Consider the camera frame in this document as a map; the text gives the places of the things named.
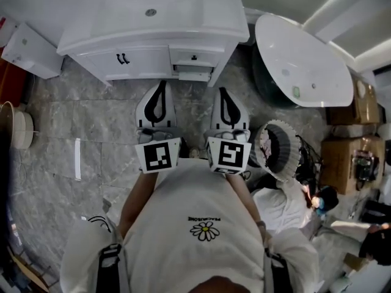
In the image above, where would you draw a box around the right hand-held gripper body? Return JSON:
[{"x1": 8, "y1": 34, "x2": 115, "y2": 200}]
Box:
[{"x1": 203, "y1": 128, "x2": 253, "y2": 176}]

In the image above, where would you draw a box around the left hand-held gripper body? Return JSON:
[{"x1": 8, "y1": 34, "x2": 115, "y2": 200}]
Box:
[{"x1": 133, "y1": 126, "x2": 185, "y2": 175}]

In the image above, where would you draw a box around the person's right forearm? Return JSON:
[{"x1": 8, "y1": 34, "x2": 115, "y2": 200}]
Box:
[{"x1": 225, "y1": 174, "x2": 266, "y2": 234}]

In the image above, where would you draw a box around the person's left forearm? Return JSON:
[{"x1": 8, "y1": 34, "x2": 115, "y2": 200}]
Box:
[{"x1": 117, "y1": 171, "x2": 159, "y2": 241}]

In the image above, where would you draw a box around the white knobbed drawer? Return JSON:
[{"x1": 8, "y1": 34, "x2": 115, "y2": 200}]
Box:
[{"x1": 169, "y1": 46, "x2": 222, "y2": 67}]

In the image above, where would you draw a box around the pink cloth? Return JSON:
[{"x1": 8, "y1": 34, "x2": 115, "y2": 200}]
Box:
[{"x1": 261, "y1": 129, "x2": 272, "y2": 164}]

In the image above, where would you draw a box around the pleated round basket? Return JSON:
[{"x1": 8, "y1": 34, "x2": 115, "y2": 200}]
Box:
[{"x1": 252, "y1": 119, "x2": 302, "y2": 183}]

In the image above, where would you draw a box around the person's white daisy shirt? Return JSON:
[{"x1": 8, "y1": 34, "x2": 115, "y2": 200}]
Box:
[{"x1": 59, "y1": 159, "x2": 321, "y2": 293}]

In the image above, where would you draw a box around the white bathtub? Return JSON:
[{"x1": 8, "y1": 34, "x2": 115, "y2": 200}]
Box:
[{"x1": 252, "y1": 13, "x2": 355, "y2": 109}]

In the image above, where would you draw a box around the teal round object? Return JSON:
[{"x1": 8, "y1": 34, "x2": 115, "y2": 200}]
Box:
[{"x1": 314, "y1": 194, "x2": 329, "y2": 216}]

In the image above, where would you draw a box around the large cardboard box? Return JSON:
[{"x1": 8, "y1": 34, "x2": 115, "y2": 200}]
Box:
[{"x1": 320, "y1": 134, "x2": 386, "y2": 195}]

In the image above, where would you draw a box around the white vanity cabinet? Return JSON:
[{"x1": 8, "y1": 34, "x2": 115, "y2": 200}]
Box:
[{"x1": 56, "y1": 0, "x2": 250, "y2": 88}]

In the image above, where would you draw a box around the electronic circuit board device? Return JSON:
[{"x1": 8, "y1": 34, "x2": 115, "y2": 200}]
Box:
[{"x1": 353, "y1": 150, "x2": 375, "y2": 181}]

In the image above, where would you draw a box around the white water dispenser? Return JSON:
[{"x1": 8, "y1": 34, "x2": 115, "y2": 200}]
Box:
[{"x1": 1, "y1": 21, "x2": 65, "y2": 79}]

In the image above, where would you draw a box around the black cable bundle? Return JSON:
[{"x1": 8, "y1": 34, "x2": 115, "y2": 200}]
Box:
[{"x1": 294, "y1": 134, "x2": 323, "y2": 183}]

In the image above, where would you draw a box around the black harness strap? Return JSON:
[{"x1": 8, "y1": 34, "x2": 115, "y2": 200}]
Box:
[
  {"x1": 264, "y1": 248, "x2": 294, "y2": 293},
  {"x1": 97, "y1": 244, "x2": 126, "y2": 293}
]

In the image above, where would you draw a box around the wooden frame rack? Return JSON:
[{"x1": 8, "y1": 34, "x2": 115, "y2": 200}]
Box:
[{"x1": 5, "y1": 245, "x2": 59, "y2": 293}]

